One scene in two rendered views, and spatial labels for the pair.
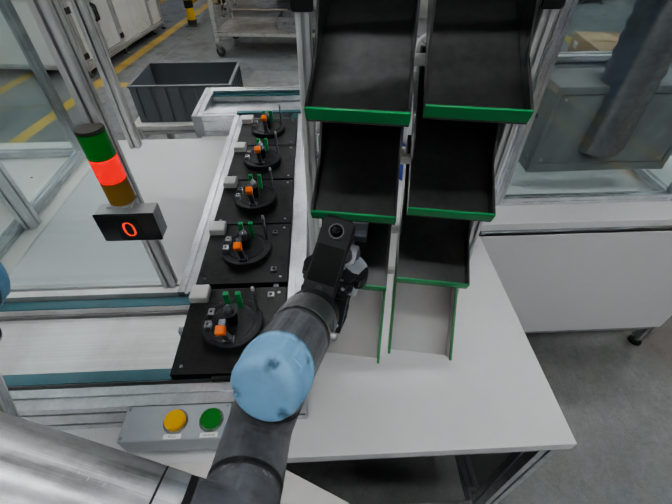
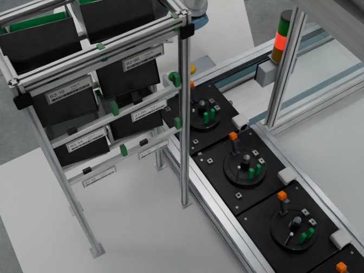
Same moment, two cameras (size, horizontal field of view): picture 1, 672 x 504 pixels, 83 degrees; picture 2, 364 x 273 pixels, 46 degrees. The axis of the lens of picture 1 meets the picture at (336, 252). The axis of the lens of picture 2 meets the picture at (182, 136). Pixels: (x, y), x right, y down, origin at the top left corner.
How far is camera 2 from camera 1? 1.40 m
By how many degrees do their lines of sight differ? 77
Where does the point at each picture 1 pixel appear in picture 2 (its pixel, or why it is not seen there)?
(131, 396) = (221, 70)
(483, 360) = (41, 199)
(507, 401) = (24, 179)
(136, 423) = (206, 62)
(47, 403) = (253, 51)
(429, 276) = not seen: hidden behind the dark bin
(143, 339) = (253, 99)
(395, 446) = not seen: hidden behind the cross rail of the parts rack
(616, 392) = not seen: outside the picture
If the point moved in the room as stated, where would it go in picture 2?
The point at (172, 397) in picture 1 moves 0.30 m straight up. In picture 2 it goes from (201, 76) to (203, 13)
